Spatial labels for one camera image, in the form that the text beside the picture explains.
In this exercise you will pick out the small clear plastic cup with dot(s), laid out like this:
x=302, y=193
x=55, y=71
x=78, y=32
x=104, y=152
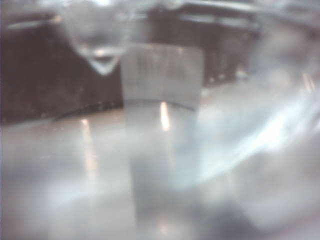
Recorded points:
x=250, y=150

